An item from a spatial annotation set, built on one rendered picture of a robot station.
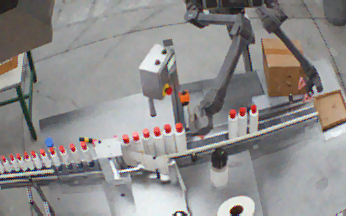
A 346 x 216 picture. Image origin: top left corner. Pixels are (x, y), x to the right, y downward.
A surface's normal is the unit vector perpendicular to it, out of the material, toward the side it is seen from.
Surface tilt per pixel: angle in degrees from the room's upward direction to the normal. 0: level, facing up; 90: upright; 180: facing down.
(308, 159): 0
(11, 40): 90
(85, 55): 0
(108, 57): 0
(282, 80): 90
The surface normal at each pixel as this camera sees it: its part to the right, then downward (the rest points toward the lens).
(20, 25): 0.15, 0.76
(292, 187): -0.09, -0.63
